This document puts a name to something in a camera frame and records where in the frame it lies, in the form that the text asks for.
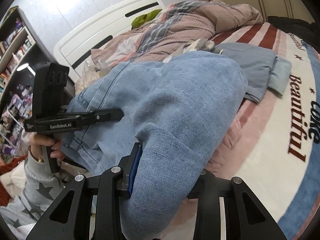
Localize white bed headboard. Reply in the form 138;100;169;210
53;0;165;83

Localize camouflage patterned cloth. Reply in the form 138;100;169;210
163;38;215;63

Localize striped polka dot blanket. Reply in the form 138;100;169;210
207;23;319;239

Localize cluttered bookshelf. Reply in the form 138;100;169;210
1;6;47;162

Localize black clothing pile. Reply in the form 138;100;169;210
267;16;320;53

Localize light blue denim pants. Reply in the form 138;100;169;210
61;51;248;239

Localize folded grey blue garment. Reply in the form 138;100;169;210
214;42;292;103

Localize person left hand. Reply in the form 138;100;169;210
29;133;65;161

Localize pink striped duvet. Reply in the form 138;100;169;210
91;0;264;68

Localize grey star sleeve forearm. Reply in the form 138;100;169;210
1;154;64;239

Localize green pillow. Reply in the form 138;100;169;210
131;9;161;29

